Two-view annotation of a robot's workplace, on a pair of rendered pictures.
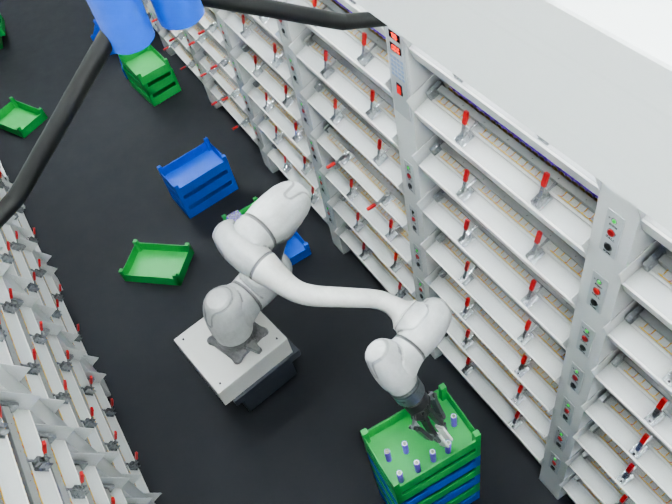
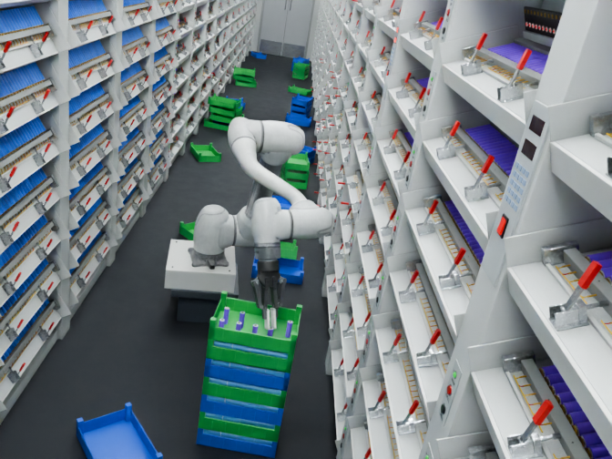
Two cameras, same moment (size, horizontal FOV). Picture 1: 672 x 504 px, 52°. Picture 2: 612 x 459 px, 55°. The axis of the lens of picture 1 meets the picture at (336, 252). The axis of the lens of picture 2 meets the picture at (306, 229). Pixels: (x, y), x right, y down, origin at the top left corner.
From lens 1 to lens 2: 1.37 m
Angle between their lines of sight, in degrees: 30
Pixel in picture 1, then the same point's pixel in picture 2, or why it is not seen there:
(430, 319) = (313, 211)
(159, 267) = not seen: hidden behind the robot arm
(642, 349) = (419, 219)
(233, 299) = (221, 214)
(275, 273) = (246, 147)
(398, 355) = (275, 208)
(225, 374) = (180, 266)
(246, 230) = (250, 123)
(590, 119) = not seen: outside the picture
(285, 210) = (281, 130)
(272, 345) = (223, 271)
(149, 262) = not seen: hidden behind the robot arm
